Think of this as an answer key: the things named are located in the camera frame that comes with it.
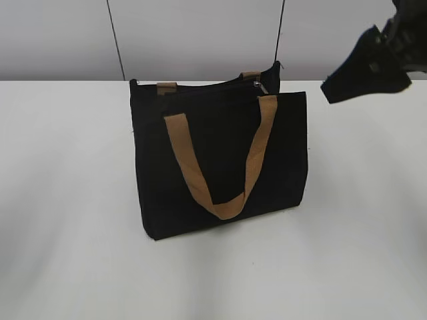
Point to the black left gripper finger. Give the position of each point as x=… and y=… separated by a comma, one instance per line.
x=370, y=68

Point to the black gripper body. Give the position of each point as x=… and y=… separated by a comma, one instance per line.
x=404, y=38

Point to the silver zipper pull with ring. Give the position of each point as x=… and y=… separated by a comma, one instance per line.
x=261, y=89

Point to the black tote bag tan handles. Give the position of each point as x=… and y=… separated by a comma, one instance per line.
x=210, y=155

